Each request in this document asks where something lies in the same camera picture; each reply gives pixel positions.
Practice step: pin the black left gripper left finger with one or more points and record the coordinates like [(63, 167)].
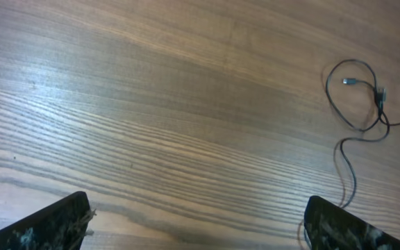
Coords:
[(62, 225)]

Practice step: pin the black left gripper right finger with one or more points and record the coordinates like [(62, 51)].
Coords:
[(329, 227)]

